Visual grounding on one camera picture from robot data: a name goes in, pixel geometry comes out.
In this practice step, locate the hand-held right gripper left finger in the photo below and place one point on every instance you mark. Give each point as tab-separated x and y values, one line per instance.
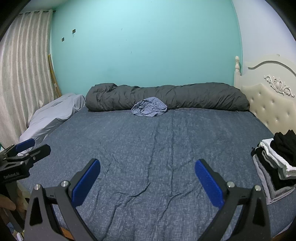
85	183

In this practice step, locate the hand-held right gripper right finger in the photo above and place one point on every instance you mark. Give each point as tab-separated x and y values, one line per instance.
208	185

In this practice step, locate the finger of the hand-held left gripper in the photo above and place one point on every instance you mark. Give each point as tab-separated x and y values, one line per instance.
25	143
40	151

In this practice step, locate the blue plaid shorts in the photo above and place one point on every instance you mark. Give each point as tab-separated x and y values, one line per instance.
150	107

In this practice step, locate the person's left hand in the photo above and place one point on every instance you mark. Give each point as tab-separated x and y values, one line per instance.
6	202

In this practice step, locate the light grey cloth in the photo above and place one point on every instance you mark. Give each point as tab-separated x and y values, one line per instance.
53	113

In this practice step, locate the folded grey garment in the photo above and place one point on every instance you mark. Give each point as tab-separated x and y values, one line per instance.
266	185

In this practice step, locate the folded black garment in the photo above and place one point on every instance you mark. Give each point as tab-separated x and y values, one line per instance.
268	169

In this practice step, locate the blue patterned bed sheet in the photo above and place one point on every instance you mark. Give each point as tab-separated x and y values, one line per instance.
148	148

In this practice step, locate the folded white garment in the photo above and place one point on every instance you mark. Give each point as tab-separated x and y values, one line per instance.
275	157

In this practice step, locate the beige striped curtain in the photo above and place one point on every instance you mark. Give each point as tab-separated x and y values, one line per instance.
25	69

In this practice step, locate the crumpled black garment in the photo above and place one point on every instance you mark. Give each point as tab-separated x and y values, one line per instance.
284	146

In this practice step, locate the rolled dark grey duvet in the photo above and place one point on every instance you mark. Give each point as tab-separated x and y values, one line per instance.
185	97

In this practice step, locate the cream tufted headboard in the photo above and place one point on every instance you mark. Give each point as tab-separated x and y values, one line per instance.
268	102

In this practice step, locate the wooden frame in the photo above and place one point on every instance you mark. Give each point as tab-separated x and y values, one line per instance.
54	76

